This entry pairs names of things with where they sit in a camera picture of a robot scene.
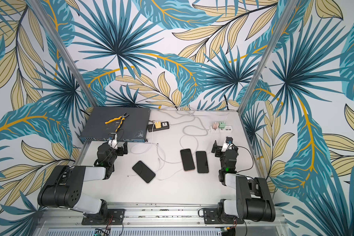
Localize phone with light blue case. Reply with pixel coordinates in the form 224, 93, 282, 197
196, 151, 209, 174

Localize phone with pink case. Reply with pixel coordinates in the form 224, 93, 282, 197
180, 148, 195, 171

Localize black phone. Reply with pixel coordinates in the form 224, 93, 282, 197
132, 161, 156, 183

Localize white charging cable pink phone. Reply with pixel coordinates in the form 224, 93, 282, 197
180, 116, 221, 152

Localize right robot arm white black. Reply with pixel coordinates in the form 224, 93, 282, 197
204, 137, 276, 224

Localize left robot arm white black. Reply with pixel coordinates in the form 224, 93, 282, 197
37, 141, 128, 225

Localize pink charger plug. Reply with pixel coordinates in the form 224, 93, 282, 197
212, 122, 219, 130

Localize white power strip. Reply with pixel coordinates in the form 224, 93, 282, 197
210, 125, 233, 134

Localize green charger plug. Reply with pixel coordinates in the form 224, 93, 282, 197
219, 122, 226, 129

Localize yellow black pliers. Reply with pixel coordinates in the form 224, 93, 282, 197
105, 113, 129, 132

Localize yellow charger plug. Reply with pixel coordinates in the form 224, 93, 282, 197
154, 122, 162, 129

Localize black power strip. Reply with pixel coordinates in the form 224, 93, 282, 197
147, 122, 170, 132

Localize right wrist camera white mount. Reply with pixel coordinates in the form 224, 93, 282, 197
221, 137, 233, 152

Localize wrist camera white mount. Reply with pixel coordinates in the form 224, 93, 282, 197
108, 132, 118, 149
221, 137, 233, 152

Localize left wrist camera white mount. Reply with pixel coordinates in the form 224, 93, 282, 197
108, 132, 118, 149

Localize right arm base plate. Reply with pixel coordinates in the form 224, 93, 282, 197
199, 208, 244, 225

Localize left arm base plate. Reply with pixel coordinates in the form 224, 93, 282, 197
82, 208, 125, 226

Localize aluminium front rail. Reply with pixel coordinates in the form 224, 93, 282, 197
33, 203, 292, 236

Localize right aluminium frame post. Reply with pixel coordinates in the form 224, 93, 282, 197
238, 1, 298, 116

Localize aluminium frame post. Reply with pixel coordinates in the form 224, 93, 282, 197
238, 1, 298, 116
28, 0, 98, 107

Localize left aluminium frame post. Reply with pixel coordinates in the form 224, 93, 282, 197
28, 0, 98, 107

